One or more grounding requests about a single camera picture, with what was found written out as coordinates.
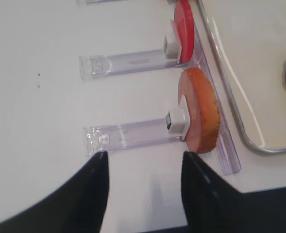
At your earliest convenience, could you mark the white pusher block near bun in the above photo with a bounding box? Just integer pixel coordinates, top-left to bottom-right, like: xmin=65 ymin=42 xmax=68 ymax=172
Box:
xmin=165 ymin=95 xmax=190 ymax=141

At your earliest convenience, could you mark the white rectangular serving tray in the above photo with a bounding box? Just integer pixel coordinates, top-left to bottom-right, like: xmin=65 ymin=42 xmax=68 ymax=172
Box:
xmin=198 ymin=0 xmax=286 ymax=153

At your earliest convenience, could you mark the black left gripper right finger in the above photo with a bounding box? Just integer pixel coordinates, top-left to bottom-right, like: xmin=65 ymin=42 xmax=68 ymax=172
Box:
xmin=182 ymin=151 xmax=286 ymax=233

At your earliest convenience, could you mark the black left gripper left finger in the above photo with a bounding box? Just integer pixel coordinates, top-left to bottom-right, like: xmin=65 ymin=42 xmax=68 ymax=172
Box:
xmin=0 ymin=151 xmax=109 ymax=233

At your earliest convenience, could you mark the bun slice in left rack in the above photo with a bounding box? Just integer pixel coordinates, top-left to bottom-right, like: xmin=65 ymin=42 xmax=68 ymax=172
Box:
xmin=178 ymin=67 xmax=220 ymax=153

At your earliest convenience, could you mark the clear acrylic left food rack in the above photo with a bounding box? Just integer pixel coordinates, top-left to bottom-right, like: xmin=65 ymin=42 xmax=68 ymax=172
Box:
xmin=76 ymin=0 xmax=243 ymax=176

